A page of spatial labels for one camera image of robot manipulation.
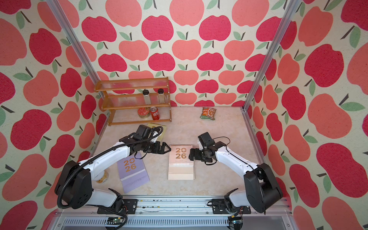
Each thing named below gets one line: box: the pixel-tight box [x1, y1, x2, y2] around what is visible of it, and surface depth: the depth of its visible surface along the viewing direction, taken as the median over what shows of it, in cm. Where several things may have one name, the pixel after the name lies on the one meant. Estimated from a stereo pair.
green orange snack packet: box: [199, 107, 217, 121], surface depth 117 cm
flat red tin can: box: [137, 106, 150, 119], surface depth 116 cm
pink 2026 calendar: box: [168, 144, 196, 181], surface depth 86 cm
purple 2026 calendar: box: [116, 153, 150, 194], surface depth 86 cm
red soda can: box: [149, 106, 161, 121], surface depth 107 cm
